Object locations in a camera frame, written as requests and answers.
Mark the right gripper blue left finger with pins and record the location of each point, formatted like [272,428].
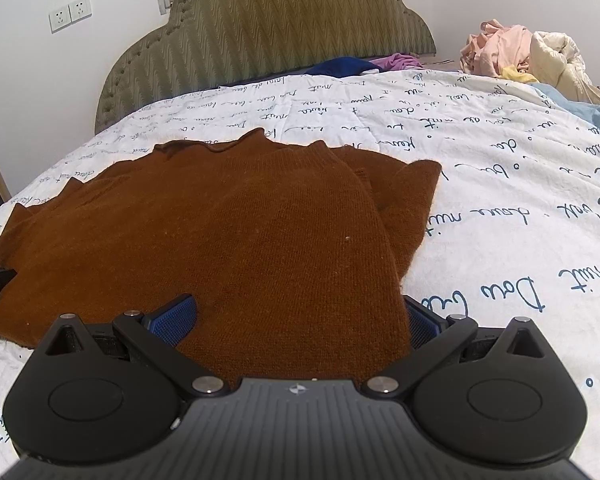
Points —
[172,322]

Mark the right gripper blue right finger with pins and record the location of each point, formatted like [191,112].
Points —
[425,325]

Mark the brown knit sweater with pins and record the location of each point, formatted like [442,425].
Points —
[294,254]

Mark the pink clothes pile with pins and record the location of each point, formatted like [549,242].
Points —
[495,48]

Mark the white script-print quilt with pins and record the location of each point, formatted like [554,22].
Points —
[514,230]

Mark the purple garment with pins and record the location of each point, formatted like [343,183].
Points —
[397,61]

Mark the yellow garment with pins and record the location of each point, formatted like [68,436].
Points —
[511,72]

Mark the navy blue garment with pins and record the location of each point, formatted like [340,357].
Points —
[345,66]

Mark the light blue blanket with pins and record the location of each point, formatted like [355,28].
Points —
[584,110]

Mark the cream puffy jacket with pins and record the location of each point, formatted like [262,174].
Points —
[555,59]

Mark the olive upholstered headboard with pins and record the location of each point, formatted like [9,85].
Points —
[206,44]

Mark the white double wall socket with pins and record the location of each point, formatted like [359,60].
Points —
[69,14]

